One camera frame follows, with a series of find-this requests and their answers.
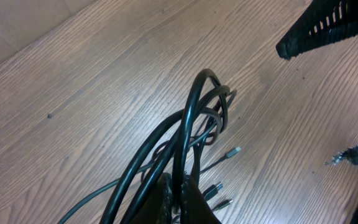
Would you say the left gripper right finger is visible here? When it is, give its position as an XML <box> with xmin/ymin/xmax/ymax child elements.
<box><xmin>180</xmin><ymin>175</ymin><xmax>221</xmax><ymax>224</ymax></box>

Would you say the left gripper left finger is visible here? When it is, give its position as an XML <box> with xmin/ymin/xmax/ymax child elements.
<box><xmin>130</xmin><ymin>173</ymin><xmax>172</xmax><ymax>224</ymax></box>

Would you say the black usb cable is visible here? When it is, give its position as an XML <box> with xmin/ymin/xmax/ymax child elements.
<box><xmin>56</xmin><ymin>68</ymin><xmax>242</xmax><ymax>224</ymax></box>

